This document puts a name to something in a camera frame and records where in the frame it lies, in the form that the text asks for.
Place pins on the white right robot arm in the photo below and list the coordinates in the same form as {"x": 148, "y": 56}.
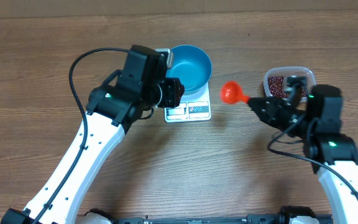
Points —
{"x": 332, "y": 154}

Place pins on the clear plastic food container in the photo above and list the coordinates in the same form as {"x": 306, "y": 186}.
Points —
{"x": 289, "y": 71}

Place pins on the orange plastic measuring scoop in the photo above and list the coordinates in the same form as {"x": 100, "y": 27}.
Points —
{"x": 231, "y": 93}

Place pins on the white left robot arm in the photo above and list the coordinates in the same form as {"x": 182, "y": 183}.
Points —
{"x": 142, "y": 85}

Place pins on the red adzuki beans in container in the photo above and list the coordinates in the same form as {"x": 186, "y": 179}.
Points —
{"x": 276, "y": 86}

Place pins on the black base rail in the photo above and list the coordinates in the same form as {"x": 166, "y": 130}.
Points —
{"x": 286, "y": 215}

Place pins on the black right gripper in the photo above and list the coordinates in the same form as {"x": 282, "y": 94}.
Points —
{"x": 273, "y": 108}

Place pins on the white digital kitchen scale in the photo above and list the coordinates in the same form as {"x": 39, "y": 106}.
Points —
{"x": 194, "y": 107}

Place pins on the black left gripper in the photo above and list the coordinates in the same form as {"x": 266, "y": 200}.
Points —
{"x": 173, "y": 96}

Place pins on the teal blue bowl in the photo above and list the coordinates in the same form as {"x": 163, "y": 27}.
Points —
{"x": 192, "y": 66}

